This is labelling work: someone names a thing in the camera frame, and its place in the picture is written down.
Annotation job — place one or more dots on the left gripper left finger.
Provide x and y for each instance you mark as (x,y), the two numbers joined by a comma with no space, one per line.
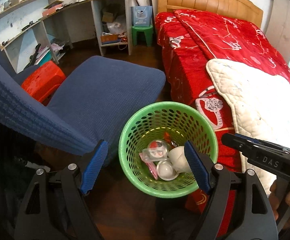
(53,206)

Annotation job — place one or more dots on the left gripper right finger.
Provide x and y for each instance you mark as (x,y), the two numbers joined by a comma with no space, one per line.
(257,220)

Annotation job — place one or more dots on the labelled clear plastic cup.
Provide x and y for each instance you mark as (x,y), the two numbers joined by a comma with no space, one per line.
(157,150)

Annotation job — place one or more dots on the clear plastic lid cup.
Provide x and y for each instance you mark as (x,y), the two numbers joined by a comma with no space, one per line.
(166,171)

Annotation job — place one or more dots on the white paper cup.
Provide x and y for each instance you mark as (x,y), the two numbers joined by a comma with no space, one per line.
(180,159)

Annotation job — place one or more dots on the green mesh trash basket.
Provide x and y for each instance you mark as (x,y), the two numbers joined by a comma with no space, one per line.
(149,136)

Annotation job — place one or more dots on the person's right hand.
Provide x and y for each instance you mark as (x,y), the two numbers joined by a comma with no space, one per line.
(287,202)

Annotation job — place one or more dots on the white quilted blanket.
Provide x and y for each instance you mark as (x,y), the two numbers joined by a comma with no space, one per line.
(259,102)

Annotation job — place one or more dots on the blue fabric chair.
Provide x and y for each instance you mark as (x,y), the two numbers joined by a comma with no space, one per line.
(93,103)

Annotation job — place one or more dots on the red bedspread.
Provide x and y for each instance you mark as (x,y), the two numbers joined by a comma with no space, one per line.
(191,38)

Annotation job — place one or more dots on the white desk with shelves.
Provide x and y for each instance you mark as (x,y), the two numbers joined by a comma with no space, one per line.
(55,25)

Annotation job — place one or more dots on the green plastic stool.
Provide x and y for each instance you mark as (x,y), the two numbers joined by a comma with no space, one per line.
(146,32)

